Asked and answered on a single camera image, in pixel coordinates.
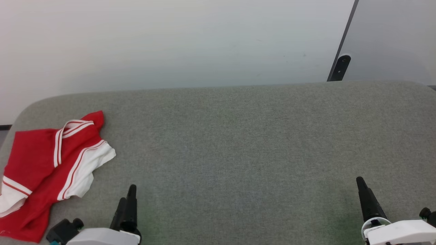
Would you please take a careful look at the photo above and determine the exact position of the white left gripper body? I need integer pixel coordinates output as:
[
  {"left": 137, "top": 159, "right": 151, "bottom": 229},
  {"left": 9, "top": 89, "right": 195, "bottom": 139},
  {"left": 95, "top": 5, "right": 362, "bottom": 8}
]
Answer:
[{"left": 66, "top": 227, "right": 142, "bottom": 245}]

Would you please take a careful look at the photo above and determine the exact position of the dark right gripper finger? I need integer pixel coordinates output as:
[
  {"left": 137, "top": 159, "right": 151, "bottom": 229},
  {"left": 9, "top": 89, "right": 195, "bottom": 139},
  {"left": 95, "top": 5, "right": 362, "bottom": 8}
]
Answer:
[{"left": 356, "top": 176, "right": 388, "bottom": 223}]

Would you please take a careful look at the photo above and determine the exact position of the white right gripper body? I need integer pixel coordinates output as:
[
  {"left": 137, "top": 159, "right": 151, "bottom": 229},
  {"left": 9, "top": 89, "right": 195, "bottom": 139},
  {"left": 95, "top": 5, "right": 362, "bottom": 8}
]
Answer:
[{"left": 361, "top": 217, "right": 436, "bottom": 245}]

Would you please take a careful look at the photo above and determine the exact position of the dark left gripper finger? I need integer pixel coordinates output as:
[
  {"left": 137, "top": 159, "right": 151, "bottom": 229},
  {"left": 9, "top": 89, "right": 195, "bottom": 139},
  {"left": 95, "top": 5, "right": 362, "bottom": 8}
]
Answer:
[
  {"left": 110, "top": 197, "right": 127, "bottom": 231},
  {"left": 120, "top": 184, "right": 141, "bottom": 235}
]

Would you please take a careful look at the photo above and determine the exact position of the red and white shirt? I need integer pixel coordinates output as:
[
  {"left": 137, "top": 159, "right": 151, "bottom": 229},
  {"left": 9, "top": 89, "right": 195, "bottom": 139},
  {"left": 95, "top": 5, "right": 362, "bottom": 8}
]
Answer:
[{"left": 0, "top": 110, "right": 116, "bottom": 243}]

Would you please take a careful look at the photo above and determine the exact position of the grey partition panel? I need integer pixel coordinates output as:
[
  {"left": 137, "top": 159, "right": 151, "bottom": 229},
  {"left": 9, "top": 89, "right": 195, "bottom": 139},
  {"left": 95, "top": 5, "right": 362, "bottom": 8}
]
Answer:
[{"left": 332, "top": 0, "right": 436, "bottom": 86}]

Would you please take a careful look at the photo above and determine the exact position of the dark partition edge strip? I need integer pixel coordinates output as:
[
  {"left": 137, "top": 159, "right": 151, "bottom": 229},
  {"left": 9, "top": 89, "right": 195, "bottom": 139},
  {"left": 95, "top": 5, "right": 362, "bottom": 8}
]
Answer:
[{"left": 327, "top": 0, "right": 360, "bottom": 82}]

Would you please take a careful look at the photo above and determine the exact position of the black wall bracket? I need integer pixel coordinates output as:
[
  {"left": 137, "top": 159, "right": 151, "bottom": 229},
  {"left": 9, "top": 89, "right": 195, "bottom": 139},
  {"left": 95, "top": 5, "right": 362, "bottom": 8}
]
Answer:
[{"left": 328, "top": 54, "right": 352, "bottom": 82}]

